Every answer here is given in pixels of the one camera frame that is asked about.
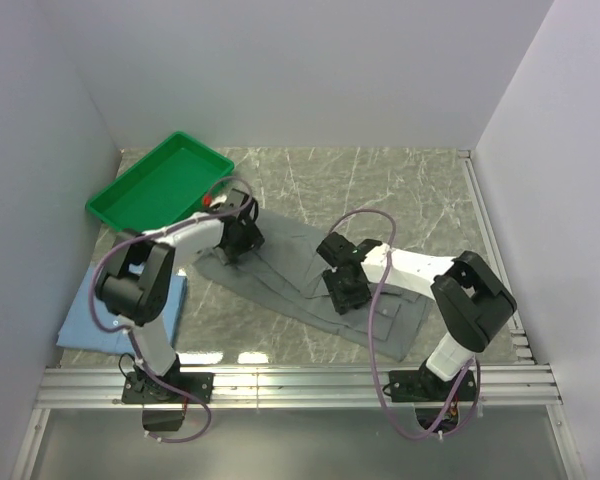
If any grey long sleeve shirt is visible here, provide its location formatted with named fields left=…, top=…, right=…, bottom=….
left=194, top=210, right=433, bottom=361

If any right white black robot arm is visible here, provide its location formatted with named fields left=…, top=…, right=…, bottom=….
left=317, top=233, right=517, bottom=401

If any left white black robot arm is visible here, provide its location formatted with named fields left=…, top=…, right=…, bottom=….
left=87, top=210, right=264, bottom=402

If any green plastic tray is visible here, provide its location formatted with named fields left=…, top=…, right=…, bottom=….
left=85, top=132, right=235, bottom=231

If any folded light blue shirt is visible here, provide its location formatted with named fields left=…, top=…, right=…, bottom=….
left=55, top=272, right=189, bottom=354

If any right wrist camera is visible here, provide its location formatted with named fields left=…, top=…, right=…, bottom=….
left=316, top=232, right=368, bottom=269

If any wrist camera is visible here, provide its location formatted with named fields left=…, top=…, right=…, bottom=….
left=205, top=188, right=259, bottom=220
left=316, top=232, right=368, bottom=269

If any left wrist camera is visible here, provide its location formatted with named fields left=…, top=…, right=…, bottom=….
left=205, top=188, right=259, bottom=220

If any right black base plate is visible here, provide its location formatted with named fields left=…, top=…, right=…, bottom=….
left=382, top=367, right=479, bottom=403

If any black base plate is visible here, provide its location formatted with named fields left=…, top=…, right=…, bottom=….
left=382, top=367, right=479, bottom=403
left=121, top=370, right=215, bottom=405

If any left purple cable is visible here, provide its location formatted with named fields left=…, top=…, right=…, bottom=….
left=88, top=177, right=259, bottom=445

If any purple cable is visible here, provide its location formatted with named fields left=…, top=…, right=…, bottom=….
left=327, top=209, right=481, bottom=441
left=88, top=177, right=259, bottom=445

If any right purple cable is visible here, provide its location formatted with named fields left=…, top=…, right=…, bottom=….
left=327, top=209, right=481, bottom=441

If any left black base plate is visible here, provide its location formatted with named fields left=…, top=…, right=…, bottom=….
left=121, top=370, right=215, bottom=405

